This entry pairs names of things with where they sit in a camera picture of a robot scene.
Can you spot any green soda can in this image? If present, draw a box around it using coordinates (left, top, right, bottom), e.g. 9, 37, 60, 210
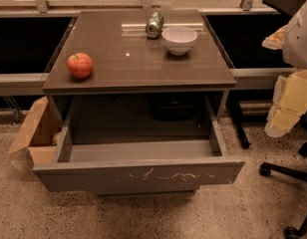
146, 12, 164, 39

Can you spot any red apple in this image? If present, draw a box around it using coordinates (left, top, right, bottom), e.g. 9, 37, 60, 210
67, 53, 93, 79

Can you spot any white ceramic bowl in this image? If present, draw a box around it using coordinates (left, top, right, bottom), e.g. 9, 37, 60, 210
161, 26, 197, 55

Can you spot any open grey top drawer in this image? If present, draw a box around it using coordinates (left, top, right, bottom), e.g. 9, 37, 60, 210
34, 95, 244, 195

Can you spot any black side table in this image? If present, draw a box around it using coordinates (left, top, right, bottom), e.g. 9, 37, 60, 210
262, 0, 307, 16

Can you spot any brown cardboard box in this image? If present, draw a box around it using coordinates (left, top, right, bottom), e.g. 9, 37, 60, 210
9, 97, 60, 165

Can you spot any black table leg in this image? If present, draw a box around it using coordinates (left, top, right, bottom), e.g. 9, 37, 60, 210
226, 93, 250, 149

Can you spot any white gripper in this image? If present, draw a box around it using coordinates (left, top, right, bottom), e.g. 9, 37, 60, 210
262, 1, 307, 137

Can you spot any black office chair base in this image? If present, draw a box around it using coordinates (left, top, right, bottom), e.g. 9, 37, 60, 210
258, 141, 307, 239

